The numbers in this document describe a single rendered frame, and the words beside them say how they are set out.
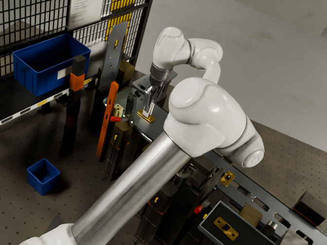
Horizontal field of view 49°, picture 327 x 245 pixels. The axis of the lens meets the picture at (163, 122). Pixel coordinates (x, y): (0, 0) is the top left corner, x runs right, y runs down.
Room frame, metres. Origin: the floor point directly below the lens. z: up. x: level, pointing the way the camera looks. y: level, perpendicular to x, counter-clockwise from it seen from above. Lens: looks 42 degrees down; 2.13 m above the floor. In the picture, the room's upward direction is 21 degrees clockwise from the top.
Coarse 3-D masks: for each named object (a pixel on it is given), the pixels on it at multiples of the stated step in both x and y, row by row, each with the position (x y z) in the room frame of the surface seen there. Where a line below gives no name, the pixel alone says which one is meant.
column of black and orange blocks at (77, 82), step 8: (80, 56) 1.23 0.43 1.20; (80, 64) 1.21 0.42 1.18; (72, 72) 1.21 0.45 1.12; (80, 72) 1.21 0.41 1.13; (72, 80) 1.20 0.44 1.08; (80, 80) 1.22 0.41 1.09; (72, 88) 1.20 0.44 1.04; (80, 88) 1.22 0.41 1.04; (72, 96) 1.20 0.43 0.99; (80, 96) 1.23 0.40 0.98; (72, 104) 1.20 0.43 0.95; (72, 112) 1.19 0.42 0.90; (72, 120) 1.20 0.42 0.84; (64, 128) 1.21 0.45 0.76; (72, 128) 1.21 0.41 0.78; (64, 136) 1.20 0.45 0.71; (72, 136) 1.21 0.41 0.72
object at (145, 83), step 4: (176, 72) 1.67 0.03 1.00; (144, 76) 1.53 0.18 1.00; (148, 76) 1.55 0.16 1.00; (172, 76) 1.62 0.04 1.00; (176, 76) 1.65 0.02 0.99; (136, 80) 1.48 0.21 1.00; (140, 80) 1.49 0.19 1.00; (144, 80) 1.50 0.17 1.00; (148, 80) 1.51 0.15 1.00; (168, 80) 1.58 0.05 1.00; (132, 84) 1.44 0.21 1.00; (136, 84) 1.45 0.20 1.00; (144, 84) 1.47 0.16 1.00; (148, 84) 1.48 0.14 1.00; (140, 88) 1.42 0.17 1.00; (148, 88) 1.45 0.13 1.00
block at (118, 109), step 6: (114, 108) 1.15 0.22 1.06; (120, 108) 1.16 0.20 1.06; (114, 114) 1.15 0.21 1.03; (120, 114) 1.16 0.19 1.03; (108, 132) 1.16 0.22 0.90; (108, 138) 1.15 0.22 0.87; (108, 144) 1.15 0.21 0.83; (108, 150) 1.15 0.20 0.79; (102, 156) 1.16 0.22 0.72; (108, 156) 1.16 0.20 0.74
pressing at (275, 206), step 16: (160, 112) 1.31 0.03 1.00; (144, 128) 1.17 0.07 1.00; (160, 128) 1.20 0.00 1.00; (224, 160) 1.16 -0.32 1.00; (240, 176) 1.10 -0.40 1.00; (224, 192) 0.98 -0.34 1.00; (240, 192) 1.01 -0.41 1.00; (256, 192) 1.04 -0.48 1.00; (240, 208) 0.93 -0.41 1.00; (256, 208) 0.96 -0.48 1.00; (272, 208) 0.99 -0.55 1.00; (288, 208) 1.03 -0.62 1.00; (304, 224) 0.97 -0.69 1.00; (320, 240) 0.93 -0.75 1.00
